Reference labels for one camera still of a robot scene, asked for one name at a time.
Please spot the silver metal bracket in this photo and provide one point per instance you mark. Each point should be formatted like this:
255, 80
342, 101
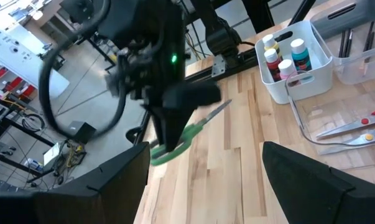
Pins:
219, 66

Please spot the teal paint bottle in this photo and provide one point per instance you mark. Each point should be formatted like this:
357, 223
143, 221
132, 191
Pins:
300, 56

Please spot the black paintbrush long silver ferrule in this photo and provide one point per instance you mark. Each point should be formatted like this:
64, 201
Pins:
342, 43

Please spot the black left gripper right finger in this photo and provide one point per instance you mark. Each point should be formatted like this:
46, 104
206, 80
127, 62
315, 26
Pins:
305, 193

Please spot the small clear plastic bin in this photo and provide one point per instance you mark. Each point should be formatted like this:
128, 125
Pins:
355, 68

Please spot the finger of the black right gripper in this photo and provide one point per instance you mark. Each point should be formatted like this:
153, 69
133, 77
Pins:
171, 127

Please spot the red paint bottle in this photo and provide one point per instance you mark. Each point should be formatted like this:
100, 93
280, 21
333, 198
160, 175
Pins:
271, 59

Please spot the white paper on floor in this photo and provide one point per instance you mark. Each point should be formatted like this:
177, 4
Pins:
52, 154

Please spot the tape rolls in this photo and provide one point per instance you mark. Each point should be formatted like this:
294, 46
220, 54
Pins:
269, 40

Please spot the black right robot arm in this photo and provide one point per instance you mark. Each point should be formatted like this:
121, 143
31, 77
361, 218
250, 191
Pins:
221, 37

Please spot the small black floor box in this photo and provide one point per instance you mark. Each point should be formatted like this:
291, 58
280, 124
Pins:
81, 132

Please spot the black upright frame post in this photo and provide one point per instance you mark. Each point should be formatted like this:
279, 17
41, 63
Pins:
302, 11
258, 14

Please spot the thick black paintbrush chrome ferrule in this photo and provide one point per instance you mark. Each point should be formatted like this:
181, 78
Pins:
369, 34

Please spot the long black pencil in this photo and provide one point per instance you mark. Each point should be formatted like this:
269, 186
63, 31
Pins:
349, 42

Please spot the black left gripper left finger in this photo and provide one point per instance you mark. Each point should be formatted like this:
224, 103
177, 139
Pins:
112, 193

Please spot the white plastic tray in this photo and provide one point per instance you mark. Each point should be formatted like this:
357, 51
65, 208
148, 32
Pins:
324, 81

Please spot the black table clamp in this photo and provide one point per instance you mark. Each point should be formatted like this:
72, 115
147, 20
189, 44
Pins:
132, 135

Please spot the shelf with red bins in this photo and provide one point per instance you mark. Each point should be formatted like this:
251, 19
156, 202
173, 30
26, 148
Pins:
13, 84

